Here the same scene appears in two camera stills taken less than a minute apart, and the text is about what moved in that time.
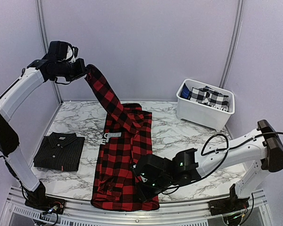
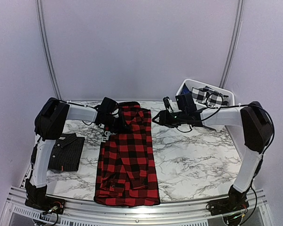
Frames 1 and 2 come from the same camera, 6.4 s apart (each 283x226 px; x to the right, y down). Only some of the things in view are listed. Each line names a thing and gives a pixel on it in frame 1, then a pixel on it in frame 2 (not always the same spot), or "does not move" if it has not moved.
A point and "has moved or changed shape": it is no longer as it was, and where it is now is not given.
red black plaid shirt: [126, 135] has moved or changed shape
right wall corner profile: [235, 44] does not move
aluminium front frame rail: [16, 212] does not move
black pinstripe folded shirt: [60, 151] does not move
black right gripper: [145, 195] -> [163, 119]
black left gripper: [81, 70] -> [121, 126]
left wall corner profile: [42, 23] does not move
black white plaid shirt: [209, 96] does not move
